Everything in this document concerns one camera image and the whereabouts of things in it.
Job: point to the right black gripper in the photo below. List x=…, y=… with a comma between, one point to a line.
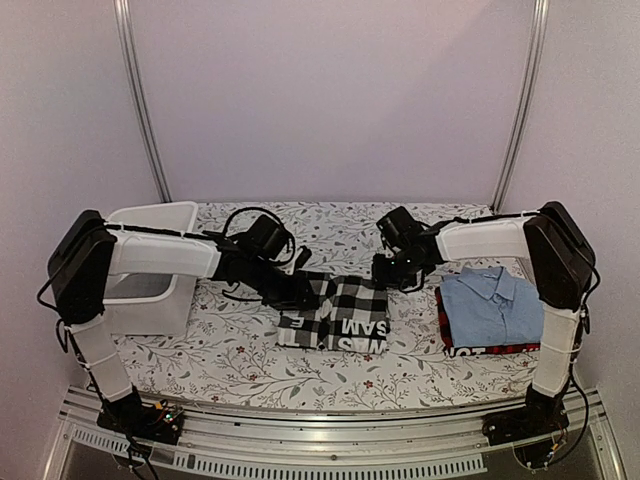
x=379, y=277

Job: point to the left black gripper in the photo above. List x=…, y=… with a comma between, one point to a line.
x=295, y=300

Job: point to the black white plaid shirt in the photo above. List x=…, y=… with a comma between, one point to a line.
x=352, y=316

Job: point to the red black shirt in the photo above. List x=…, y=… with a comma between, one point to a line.
x=456, y=351

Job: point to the light blue shirt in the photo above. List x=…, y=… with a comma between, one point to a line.
x=490, y=307

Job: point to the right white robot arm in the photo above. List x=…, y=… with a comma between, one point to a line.
x=562, y=259

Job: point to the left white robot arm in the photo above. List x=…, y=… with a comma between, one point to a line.
x=92, y=251

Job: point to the white plastic bin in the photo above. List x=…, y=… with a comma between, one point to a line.
x=151, y=304

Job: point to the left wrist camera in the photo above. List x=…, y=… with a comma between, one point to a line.
x=268, y=240

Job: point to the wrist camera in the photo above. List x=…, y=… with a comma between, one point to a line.
x=268, y=240
x=399, y=230

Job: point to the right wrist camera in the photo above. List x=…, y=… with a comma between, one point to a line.
x=399, y=230

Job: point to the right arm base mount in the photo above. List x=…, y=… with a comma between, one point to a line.
x=539, y=416

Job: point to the aluminium front rail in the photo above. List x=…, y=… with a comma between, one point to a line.
x=222, y=442

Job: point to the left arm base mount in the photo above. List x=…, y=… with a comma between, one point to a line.
x=158, y=421

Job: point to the right aluminium frame post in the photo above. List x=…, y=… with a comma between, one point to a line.
x=525, y=100

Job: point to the aluminium frame post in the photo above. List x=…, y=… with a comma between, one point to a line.
x=125, y=28
x=525, y=100

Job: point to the left aluminium frame post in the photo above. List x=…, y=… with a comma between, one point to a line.
x=125, y=28

